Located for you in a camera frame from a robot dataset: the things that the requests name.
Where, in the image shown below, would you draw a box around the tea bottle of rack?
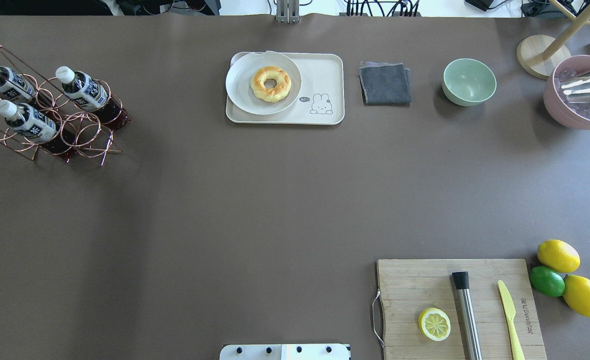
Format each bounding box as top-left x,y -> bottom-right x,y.
55,66 -> 129,131

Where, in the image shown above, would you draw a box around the beige rabbit serving tray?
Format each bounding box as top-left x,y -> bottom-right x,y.
225,52 -> 345,126

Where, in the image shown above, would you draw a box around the tea bottle front right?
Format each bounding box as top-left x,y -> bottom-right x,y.
0,100 -> 77,159

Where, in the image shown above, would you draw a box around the tea bottle front left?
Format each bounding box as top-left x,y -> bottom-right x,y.
0,66 -> 38,107

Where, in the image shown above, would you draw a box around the white round plate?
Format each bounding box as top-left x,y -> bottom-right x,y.
225,51 -> 302,116

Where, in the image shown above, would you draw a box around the folded grey cloth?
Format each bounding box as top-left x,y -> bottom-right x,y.
358,61 -> 413,106

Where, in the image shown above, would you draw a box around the wooden cutting board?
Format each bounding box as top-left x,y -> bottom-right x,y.
376,259 -> 547,360

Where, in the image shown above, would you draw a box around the steel muddler black tip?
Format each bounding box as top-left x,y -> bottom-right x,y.
452,271 -> 483,360

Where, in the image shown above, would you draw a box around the mint green bowl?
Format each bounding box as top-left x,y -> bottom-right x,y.
441,58 -> 497,107

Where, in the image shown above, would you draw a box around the half lemon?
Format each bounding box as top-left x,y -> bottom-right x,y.
417,307 -> 452,342

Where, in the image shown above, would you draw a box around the yellow plastic knife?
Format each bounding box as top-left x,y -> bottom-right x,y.
497,280 -> 526,360

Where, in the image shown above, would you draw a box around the green lime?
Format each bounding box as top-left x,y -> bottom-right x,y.
529,265 -> 566,297

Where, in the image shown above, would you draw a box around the yellow lemon upper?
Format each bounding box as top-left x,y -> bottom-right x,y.
536,239 -> 581,273

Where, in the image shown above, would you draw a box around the yellow lemon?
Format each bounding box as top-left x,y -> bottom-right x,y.
536,239 -> 581,273
562,275 -> 590,318

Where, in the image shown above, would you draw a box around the pink bowl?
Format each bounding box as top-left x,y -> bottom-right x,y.
543,54 -> 590,130

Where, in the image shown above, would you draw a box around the wooden stand with round base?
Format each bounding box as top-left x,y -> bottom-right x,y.
516,0 -> 590,80

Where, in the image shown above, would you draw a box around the yellow lemon lower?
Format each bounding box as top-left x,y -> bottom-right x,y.
562,275 -> 590,318

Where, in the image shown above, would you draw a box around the clear ice cubes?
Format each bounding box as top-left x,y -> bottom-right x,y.
554,68 -> 590,118

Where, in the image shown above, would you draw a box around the glazed ring donut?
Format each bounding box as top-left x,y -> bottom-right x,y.
250,66 -> 292,103

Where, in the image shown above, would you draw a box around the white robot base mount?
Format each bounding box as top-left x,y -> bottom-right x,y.
219,342 -> 352,360

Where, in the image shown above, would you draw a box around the copper wire bottle rack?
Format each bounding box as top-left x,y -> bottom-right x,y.
0,44 -> 123,166

